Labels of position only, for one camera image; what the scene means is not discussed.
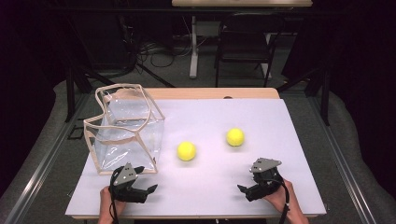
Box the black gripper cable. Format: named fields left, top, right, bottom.
left=108, top=167, right=120, bottom=224
left=270, top=177, right=291, bottom=224

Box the yellow tennis ball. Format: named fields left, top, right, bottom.
left=226, top=127, right=246, bottom=147
left=177, top=141, right=197, bottom=162

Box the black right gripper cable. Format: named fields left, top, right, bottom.
left=270, top=177, right=291, bottom=224

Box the black metal stand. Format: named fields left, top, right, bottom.
left=276, top=65, right=332, bottom=127
left=63, top=60, right=95, bottom=123

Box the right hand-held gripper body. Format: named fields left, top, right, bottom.
left=245, top=157, right=284, bottom=203

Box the bundle of floor cables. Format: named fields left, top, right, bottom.
left=135, top=32, right=192, bottom=69

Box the person's left hand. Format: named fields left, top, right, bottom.
left=99, top=186, right=127, bottom=219

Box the white-legged wooden desk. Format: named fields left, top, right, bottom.
left=171, top=0, right=314, bottom=79

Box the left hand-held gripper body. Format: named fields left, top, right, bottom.
left=108, top=162, right=149, bottom=204

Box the black folding chair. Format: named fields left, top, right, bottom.
left=213, top=12, right=286, bottom=89

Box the white table mat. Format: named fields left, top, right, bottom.
left=64, top=98, right=327, bottom=217

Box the wooden table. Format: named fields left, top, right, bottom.
left=70, top=87, right=319, bottom=220

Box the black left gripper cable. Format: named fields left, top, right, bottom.
left=108, top=167, right=120, bottom=224

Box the clear plastic bag beige trim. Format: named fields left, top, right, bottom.
left=83, top=83, right=166, bottom=175

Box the aluminium rail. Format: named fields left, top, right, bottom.
left=307, top=95, right=378, bottom=224
left=3, top=92, right=92, bottom=224

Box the person's right hand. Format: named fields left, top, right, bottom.
left=263, top=179, right=296, bottom=216

